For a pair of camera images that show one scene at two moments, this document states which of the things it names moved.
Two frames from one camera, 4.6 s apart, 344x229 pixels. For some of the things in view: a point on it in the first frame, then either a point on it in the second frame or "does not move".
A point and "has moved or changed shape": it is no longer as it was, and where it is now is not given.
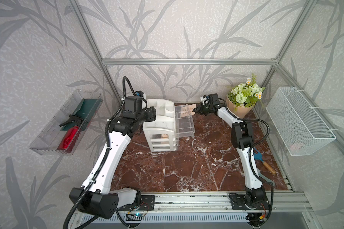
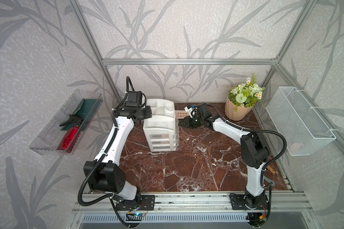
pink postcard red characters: [189, 108] has moved or changed shape
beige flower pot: [239, 111] does not move
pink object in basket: [294, 147] does not move
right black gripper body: [204, 109] → [193, 122]
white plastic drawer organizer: [160, 133] does not move
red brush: [70, 139] does not move
